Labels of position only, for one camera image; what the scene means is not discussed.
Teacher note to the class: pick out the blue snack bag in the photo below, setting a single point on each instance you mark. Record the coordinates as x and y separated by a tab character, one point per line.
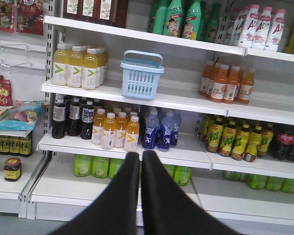
22	116

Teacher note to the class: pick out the white metal shelf unit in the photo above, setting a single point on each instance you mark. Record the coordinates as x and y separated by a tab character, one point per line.
48	189

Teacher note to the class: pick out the red sauce pouch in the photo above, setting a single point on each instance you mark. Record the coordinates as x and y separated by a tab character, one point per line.
5	92

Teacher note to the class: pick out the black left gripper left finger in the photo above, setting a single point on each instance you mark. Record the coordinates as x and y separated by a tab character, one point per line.
114	211

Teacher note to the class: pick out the plastic cola bottle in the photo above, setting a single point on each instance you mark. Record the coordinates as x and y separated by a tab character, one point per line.
285	137

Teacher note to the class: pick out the white AD milk bottle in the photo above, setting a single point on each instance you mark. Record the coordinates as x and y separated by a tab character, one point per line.
262	28
247	34
276	30

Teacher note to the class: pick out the yellow lemon tea bottle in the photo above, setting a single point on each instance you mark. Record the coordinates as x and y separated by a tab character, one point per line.
228	136
253	143
241	140
214	135

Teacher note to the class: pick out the orange vitamin drink bottle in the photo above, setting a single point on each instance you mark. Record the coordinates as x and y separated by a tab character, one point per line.
98	126
132	134
121	125
108	132

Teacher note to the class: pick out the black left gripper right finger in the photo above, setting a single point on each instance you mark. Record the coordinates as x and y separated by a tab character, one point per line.
167	210

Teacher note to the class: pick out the dark tea bottle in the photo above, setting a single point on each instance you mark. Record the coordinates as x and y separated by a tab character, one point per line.
87	120
58	120
74	117

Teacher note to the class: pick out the blue sports drink bottle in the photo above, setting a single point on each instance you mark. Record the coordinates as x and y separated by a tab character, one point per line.
166	129
152	123

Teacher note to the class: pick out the light blue plastic basket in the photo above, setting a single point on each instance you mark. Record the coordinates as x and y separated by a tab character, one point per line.
140	77

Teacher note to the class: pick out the orange C100 juice bottle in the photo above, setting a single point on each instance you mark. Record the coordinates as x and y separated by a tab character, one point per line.
231	85
219	84
246	87

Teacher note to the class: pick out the chili sauce jar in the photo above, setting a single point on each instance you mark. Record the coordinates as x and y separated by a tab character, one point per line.
12	169

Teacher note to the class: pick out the green cartoon tea bottle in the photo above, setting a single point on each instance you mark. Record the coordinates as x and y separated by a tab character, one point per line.
174	17
192	22

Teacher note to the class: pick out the pale yellow drink bottle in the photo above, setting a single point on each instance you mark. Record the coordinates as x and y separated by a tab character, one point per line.
90	70
61	60
74	72

